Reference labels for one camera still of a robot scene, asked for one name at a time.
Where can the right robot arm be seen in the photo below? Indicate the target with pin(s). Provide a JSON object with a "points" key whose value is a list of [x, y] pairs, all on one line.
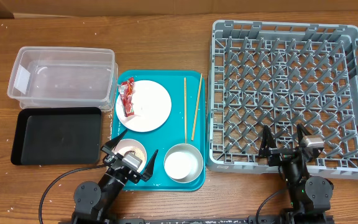
{"points": [[309, 195]]}

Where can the white paper cup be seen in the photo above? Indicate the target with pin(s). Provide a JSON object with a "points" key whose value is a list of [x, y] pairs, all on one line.
{"points": [[180, 166]]}

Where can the white round plate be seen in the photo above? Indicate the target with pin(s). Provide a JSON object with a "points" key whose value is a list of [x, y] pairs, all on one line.
{"points": [[151, 104]]}

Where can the pink bowl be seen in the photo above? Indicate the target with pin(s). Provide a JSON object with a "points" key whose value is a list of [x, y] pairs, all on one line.
{"points": [[127, 146]]}

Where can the grey dishwasher rack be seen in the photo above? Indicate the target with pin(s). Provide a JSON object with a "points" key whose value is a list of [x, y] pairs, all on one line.
{"points": [[280, 74]]}

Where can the grey bowl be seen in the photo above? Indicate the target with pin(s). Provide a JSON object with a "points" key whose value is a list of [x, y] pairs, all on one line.
{"points": [[184, 147]]}

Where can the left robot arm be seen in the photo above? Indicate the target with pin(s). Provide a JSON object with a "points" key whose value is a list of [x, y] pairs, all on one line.
{"points": [[93, 200]]}

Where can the right wooden chopstick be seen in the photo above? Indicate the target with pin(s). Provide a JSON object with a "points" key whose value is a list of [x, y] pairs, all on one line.
{"points": [[196, 107]]}

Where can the black plastic tray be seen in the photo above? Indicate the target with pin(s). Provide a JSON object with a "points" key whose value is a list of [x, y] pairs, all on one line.
{"points": [[57, 136]]}

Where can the teal serving tray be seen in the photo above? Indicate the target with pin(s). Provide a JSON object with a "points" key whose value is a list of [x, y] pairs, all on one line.
{"points": [[172, 131]]}

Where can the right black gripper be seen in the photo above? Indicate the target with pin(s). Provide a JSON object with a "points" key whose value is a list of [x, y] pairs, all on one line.
{"points": [[267, 147]]}

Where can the clear plastic storage bin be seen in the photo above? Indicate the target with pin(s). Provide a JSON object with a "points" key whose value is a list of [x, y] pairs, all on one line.
{"points": [[60, 77]]}

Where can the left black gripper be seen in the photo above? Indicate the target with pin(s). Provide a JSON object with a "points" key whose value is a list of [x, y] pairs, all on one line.
{"points": [[146, 174]]}

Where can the left wooden chopstick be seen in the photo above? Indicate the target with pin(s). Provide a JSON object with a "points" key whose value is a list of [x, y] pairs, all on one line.
{"points": [[185, 109]]}

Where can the red snack wrapper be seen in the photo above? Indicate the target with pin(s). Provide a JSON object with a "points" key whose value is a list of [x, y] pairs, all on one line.
{"points": [[126, 91]]}

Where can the wooden chopstick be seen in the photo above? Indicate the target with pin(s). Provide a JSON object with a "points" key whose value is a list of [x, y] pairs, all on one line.
{"points": [[196, 107], [185, 109]]}

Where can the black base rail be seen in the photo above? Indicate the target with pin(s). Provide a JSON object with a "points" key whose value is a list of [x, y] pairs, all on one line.
{"points": [[197, 221]]}

